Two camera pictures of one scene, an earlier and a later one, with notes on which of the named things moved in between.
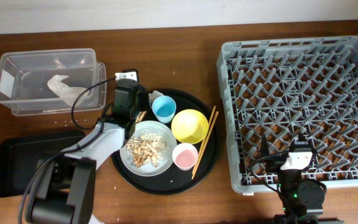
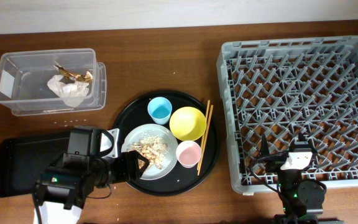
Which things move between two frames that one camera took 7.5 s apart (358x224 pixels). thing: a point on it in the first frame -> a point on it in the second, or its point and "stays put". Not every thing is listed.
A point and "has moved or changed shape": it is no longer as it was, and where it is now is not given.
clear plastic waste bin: [50, 82] stays put
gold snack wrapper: [140, 115] -> [84, 77]
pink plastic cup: [185, 155] has moved or changed shape
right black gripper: [276, 162] stays put
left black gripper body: [144, 101] -> [118, 168]
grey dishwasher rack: [325, 89] stays put
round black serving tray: [173, 145] stays put
